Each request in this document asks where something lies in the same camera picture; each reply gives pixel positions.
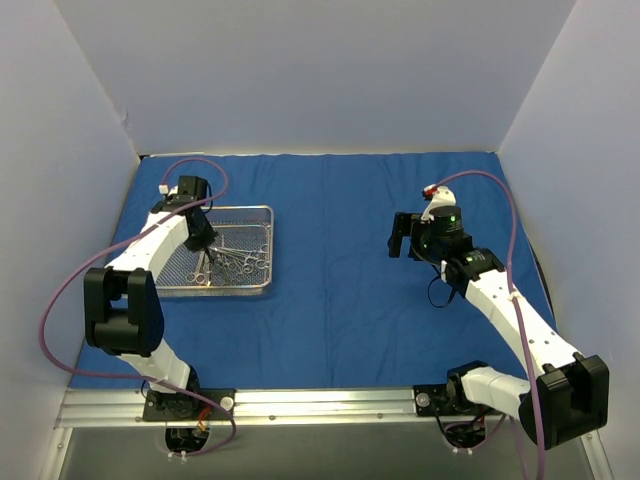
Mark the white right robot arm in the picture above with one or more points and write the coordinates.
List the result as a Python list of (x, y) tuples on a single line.
[(565, 394)]

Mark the steel surgical scissors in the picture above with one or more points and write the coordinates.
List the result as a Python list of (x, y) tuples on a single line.
[(201, 274)]

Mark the steel forceps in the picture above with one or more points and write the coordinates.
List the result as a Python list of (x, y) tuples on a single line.
[(242, 261)]

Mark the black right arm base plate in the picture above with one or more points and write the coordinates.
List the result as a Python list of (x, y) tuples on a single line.
[(432, 400)]

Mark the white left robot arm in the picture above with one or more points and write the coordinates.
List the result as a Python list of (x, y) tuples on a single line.
[(122, 308)]

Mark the aluminium front rail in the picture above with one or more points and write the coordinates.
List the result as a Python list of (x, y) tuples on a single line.
[(124, 408)]

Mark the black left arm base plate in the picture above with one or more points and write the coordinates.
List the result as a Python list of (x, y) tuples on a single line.
[(173, 407)]

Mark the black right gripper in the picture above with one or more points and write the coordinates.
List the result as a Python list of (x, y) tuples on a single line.
[(410, 235)]

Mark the steel wire mesh basket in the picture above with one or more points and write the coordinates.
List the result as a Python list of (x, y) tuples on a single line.
[(239, 227)]

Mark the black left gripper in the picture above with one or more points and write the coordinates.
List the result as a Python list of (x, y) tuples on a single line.
[(201, 236)]

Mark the blue surgical wrap cloth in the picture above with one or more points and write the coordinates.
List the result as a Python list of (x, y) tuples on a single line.
[(340, 313)]

